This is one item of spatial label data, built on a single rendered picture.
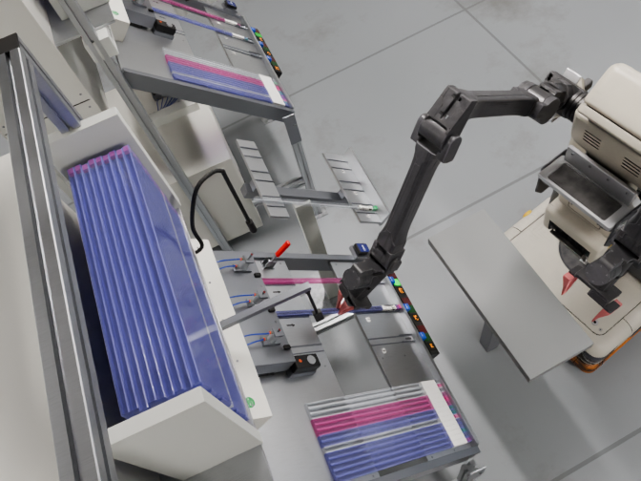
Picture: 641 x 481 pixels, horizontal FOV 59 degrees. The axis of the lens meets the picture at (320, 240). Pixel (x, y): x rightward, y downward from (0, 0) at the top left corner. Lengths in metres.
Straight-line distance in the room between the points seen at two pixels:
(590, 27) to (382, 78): 1.22
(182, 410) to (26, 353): 0.26
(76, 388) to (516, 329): 1.56
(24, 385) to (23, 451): 0.09
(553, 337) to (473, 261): 0.36
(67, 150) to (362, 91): 2.43
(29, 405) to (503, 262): 1.59
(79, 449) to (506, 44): 3.31
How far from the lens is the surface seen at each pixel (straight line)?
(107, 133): 1.18
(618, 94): 1.54
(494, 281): 2.05
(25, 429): 0.91
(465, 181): 2.98
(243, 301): 1.43
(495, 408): 2.52
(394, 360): 1.71
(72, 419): 0.67
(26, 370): 0.94
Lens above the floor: 2.44
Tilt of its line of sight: 59 degrees down
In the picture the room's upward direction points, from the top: 18 degrees counter-clockwise
